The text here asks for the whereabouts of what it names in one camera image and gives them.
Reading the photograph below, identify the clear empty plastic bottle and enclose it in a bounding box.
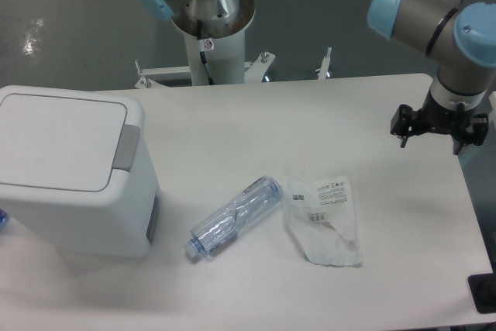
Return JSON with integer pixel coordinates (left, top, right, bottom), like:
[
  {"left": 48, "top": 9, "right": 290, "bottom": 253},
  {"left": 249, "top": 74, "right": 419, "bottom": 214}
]
[{"left": 184, "top": 175, "right": 283, "bottom": 261}]

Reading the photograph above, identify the white crumpled plastic bag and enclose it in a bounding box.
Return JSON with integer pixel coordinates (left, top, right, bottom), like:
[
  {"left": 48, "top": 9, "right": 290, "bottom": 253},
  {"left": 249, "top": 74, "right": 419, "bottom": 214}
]
[{"left": 283, "top": 176, "right": 362, "bottom": 267}]

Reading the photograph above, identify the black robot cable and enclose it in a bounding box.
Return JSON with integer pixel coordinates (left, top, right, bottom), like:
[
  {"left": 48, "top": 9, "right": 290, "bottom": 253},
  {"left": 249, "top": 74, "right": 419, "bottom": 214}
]
[{"left": 195, "top": 19, "right": 215, "bottom": 86}]

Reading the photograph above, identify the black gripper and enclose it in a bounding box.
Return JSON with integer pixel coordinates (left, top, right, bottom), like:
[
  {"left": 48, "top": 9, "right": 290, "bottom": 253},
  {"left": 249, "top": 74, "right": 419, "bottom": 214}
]
[{"left": 390, "top": 92, "right": 488, "bottom": 155}]

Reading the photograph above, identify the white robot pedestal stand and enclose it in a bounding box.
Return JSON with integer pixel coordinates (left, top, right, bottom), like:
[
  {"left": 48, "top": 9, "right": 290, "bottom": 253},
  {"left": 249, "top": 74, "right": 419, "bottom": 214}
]
[{"left": 133, "top": 0, "right": 334, "bottom": 89}]

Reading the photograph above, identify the black device at table edge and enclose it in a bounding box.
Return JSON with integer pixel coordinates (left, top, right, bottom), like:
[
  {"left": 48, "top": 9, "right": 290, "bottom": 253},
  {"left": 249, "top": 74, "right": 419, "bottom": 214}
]
[{"left": 467, "top": 273, "right": 495, "bottom": 314}]

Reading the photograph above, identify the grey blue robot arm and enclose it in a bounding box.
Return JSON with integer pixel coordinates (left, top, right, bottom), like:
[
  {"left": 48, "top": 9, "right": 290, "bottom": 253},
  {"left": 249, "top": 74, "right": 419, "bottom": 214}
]
[{"left": 140, "top": 0, "right": 495, "bottom": 153}]

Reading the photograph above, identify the white push-button trash can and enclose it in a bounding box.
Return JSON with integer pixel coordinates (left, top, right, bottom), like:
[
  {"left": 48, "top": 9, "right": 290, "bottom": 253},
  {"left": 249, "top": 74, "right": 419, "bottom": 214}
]
[{"left": 1, "top": 85, "right": 159, "bottom": 257}]

